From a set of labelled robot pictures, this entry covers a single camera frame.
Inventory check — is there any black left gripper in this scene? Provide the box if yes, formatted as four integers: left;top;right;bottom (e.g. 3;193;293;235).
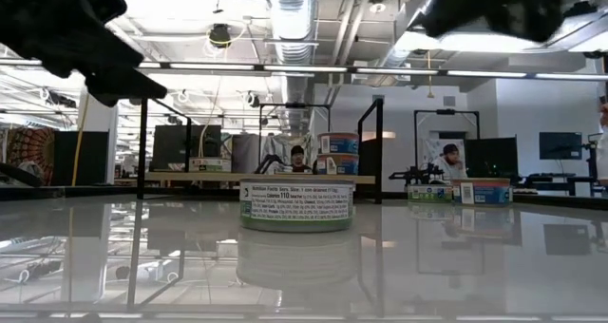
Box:
0;0;168;108

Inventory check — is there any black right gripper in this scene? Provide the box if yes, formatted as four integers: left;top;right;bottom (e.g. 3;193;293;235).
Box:
421;0;565;45

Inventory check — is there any green label tuna can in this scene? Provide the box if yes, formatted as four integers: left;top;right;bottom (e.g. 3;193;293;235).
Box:
407;183;455;204
238;178;356;234
188;157;233;174

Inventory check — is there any blue label salmon can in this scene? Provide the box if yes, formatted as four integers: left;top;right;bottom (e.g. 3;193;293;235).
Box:
316;152;361;176
450;177;514;206
316;131;361;155

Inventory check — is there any black partition panel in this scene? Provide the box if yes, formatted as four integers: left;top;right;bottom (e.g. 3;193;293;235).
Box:
51;130;110;187

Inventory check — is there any black round ceiling device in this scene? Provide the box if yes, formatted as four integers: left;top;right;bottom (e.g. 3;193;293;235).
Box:
208;22;233;48

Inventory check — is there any orange patterned tapestry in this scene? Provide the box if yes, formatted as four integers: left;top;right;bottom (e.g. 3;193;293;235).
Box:
5;126;56;187

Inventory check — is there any long hanging light fixture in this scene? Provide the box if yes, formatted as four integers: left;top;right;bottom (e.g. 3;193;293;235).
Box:
0;56;608;82

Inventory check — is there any white poster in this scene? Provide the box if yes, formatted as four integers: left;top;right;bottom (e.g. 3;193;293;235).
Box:
422;137;467;180

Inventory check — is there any person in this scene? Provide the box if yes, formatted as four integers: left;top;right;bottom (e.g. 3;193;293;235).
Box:
596;94;608;181
430;142;469;181
288;144;311;174

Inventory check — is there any black desk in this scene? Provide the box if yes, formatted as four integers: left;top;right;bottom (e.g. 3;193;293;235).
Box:
515;172;608;197

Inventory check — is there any silver ribbed ventilation duct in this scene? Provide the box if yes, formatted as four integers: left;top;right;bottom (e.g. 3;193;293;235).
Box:
263;0;317;134
379;0;447;72

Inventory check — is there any thin yellow cable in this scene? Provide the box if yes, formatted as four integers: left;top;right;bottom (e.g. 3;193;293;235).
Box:
197;22;249;170

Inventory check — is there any distant black station frame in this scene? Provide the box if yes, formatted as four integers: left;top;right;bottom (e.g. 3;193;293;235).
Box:
412;107;482;184
257;102;333;168

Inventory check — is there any wooden shelf black frame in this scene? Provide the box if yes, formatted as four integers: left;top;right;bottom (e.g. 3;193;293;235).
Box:
136;97;385;205

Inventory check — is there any black wall screen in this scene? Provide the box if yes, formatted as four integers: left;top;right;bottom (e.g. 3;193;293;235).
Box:
539;131;583;162

